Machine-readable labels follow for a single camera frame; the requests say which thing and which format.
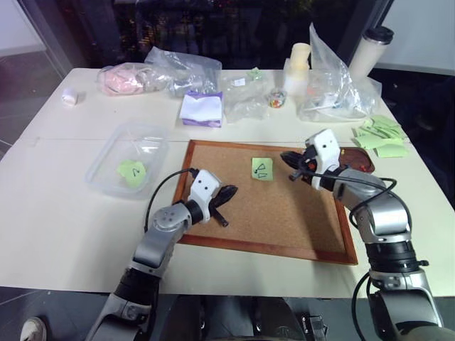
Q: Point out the pile of green notes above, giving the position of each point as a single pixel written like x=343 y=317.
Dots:
x=380 y=136

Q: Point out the small white tape roll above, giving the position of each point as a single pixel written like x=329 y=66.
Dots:
x=71 y=96

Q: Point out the small crumpled green paper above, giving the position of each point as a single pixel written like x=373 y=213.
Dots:
x=255 y=72

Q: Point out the large clear plastic bag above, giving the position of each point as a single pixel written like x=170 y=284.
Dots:
x=337 y=89

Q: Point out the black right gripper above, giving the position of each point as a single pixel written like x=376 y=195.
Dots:
x=308 y=160

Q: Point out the clear bag with grey contents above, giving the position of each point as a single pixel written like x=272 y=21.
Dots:
x=185 y=71

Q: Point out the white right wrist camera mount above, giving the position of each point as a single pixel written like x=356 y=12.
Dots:
x=326 y=149

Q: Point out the plastic bag with pink contents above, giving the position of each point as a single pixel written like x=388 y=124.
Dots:
x=121 y=81

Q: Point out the flat clear plastic bag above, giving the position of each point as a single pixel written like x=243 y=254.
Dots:
x=245 y=96

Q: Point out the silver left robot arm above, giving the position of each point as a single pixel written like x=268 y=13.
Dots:
x=160 y=234

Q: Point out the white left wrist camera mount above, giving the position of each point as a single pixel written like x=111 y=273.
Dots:
x=203 y=186

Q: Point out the white tumbler with black lid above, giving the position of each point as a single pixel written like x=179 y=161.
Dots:
x=368 y=53

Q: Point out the cream white plastic container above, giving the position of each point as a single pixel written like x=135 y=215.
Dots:
x=296 y=71

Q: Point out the brown wooden tray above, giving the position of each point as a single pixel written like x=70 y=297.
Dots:
x=355 y=158

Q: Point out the clear plastic box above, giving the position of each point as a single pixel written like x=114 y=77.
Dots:
x=117 y=149

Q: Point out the crumpled green note with scribble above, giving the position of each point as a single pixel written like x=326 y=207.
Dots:
x=132 y=173

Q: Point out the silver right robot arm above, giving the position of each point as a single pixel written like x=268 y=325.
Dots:
x=384 y=213

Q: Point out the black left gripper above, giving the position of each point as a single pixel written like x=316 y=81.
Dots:
x=217 y=212

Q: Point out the small jar of coloured pushpins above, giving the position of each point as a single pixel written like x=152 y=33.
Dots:
x=277 y=98

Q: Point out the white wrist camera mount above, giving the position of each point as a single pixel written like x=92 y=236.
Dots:
x=326 y=149
x=203 y=186

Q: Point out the flat green sticky note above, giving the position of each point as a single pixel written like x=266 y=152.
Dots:
x=262 y=169

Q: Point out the wood framed cork board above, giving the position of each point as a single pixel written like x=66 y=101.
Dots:
x=270 y=216

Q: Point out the purple white tissue pack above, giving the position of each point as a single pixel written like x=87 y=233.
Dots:
x=202 y=108

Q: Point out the white shoe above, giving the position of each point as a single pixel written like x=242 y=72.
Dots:
x=33 y=330

